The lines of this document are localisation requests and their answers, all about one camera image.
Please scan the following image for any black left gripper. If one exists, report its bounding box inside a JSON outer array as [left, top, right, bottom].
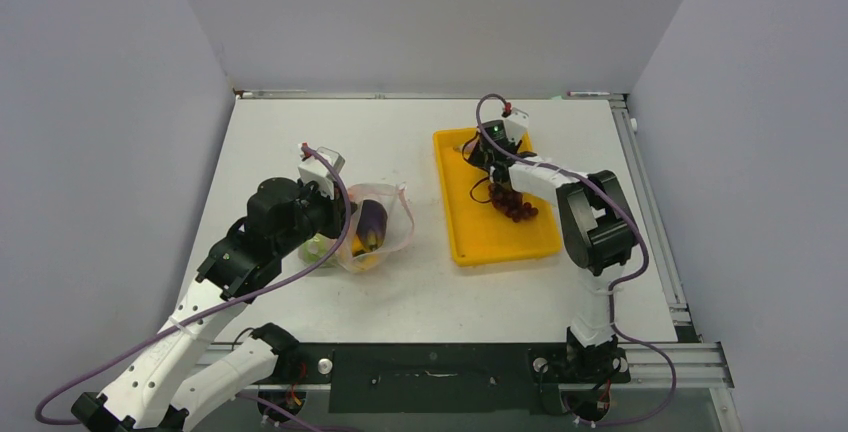
[[274, 177, 356, 256]]

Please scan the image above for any yellow plastic tray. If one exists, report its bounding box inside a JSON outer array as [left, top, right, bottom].
[[433, 127, 563, 266]]

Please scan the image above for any dark purple round eggplant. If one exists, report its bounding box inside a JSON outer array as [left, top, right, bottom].
[[356, 199, 388, 253]]

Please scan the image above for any yellow bell pepper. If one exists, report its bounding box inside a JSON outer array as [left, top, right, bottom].
[[351, 235, 385, 271]]

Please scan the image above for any clear zip top bag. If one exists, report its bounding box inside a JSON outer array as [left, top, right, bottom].
[[334, 183, 415, 273]]

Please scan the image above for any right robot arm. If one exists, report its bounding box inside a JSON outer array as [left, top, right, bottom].
[[462, 119, 637, 380]]

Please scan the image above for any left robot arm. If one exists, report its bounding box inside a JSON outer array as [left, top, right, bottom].
[[71, 172, 353, 431]]

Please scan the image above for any dark red grape bunch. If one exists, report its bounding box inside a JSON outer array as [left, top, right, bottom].
[[488, 183, 539, 223]]

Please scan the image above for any marker pen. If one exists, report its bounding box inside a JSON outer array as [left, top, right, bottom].
[[567, 91, 613, 99]]

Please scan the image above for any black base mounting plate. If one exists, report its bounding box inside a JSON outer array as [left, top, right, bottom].
[[260, 342, 631, 415]]

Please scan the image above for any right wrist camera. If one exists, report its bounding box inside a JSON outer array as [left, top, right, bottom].
[[502, 103, 529, 148]]

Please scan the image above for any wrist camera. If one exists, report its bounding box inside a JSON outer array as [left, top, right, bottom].
[[298, 147, 345, 200], [502, 103, 529, 148]]

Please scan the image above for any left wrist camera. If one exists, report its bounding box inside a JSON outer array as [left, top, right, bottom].
[[298, 147, 345, 200]]

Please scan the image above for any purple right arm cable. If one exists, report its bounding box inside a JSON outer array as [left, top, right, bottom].
[[475, 92, 678, 428]]

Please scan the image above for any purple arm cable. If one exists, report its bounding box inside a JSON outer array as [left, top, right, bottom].
[[475, 92, 678, 428], [34, 145, 354, 427]]

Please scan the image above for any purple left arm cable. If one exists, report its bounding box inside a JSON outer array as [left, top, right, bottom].
[[34, 145, 354, 427]]

